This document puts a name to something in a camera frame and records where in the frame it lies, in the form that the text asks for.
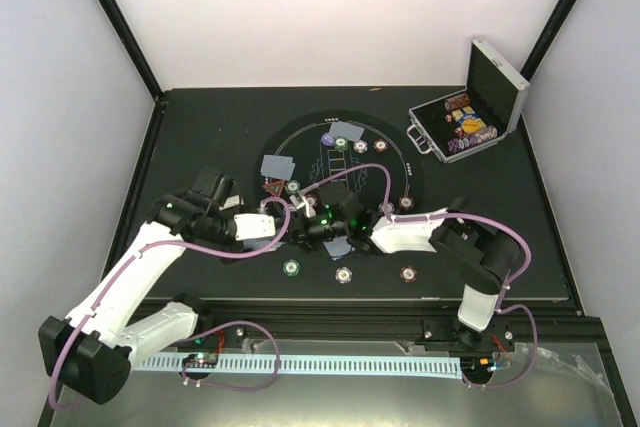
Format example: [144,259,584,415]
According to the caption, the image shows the dealt card bottom seat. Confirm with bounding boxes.
[324,238,353,261]

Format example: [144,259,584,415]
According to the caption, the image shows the dealt card seat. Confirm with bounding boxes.
[324,238,353,261]
[328,122,351,140]
[260,155,281,178]

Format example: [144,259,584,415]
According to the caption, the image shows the brown chips seat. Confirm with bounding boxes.
[399,196,414,210]
[305,195,318,207]
[374,139,388,152]

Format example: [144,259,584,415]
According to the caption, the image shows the green chip stack front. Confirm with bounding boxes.
[282,259,300,277]

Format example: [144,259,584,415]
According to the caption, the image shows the green chips seat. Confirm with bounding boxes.
[285,180,301,195]
[334,137,349,152]

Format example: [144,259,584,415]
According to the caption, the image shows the blue chip stack front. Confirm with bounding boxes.
[335,267,353,284]

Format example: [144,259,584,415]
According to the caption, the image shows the blue chips seat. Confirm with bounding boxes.
[353,140,368,154]
[379,202,395,213]

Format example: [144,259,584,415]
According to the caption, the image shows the purple small blind button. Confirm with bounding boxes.
[321,133,335,147]

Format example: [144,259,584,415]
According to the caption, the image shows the green chips top seat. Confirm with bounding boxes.
[334,137,349,152]

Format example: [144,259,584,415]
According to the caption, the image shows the blue chips top seat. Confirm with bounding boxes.
[353,140,368,154]

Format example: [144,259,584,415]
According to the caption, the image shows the brown chip stack front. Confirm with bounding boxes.
[400,266,417,283]

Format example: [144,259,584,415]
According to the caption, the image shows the dealt card top seat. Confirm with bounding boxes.
[328,122,351,140]

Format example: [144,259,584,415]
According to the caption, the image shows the brown chips top seat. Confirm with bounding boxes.
[374,139,388,152]

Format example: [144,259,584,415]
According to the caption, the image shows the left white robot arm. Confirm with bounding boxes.
[38,168,236,409]

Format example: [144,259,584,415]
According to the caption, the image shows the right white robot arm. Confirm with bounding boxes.
[290,182,532,351]

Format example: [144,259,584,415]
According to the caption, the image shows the red triangle marker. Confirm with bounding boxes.
[262,179,286,197]

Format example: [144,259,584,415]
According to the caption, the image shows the round black poker mat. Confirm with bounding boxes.
[253,110,427,256]

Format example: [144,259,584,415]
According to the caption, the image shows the white card box tray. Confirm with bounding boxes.
[221,195,243,210]

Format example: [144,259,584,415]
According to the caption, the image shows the purple chip row in case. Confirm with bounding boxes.
[447,136,472,154]

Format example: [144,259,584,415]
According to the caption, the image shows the aluminium poker case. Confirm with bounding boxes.
[406,38,530,164]

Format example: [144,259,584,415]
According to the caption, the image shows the orange big blind button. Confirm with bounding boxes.
[463,119,479,131]

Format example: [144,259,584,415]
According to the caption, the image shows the blue playing card box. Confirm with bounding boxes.
[451,106,487,134]

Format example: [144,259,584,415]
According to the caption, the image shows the orange chip row in case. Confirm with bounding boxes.
[445,93,471,111]

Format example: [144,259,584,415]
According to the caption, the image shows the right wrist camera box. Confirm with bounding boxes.
[289,192,313,216]

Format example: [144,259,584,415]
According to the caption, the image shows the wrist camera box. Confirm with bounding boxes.
[289,192,313,216]
[233,213,276,241]

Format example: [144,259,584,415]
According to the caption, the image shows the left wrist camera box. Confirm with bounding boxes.
[233,213,276,241]

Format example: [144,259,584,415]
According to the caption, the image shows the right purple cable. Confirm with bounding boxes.
[297,162,540,391]

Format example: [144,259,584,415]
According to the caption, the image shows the purple cable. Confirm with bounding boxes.
[49,196,292,411]
[297,162,540,391]

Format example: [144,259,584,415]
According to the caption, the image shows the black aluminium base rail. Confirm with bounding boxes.
[199,299,609,351]

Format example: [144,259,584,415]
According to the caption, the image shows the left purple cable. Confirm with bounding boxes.
[49,196,292,411]

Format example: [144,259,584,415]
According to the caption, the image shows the white slotted cable duct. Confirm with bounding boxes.
[136,352,462,380]

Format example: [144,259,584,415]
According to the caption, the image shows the right black frame post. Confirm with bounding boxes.
[520,0,578,81]

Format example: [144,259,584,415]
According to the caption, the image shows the black frame post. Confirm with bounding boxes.
[520,0,578,81]
[97,0,163,101]

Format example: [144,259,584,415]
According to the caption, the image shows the left black frame post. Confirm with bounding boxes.
[97,0,163,101]

